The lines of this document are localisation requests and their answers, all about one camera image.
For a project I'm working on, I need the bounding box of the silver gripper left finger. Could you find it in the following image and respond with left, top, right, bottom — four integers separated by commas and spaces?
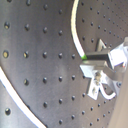
86, 69, 128, 100

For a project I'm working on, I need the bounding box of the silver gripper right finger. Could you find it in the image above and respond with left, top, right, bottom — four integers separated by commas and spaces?
80, 47, 128, 75

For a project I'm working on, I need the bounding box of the white cable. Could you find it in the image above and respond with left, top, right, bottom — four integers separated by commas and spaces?
70, 0, 117, 100
0, 66, 47, 128

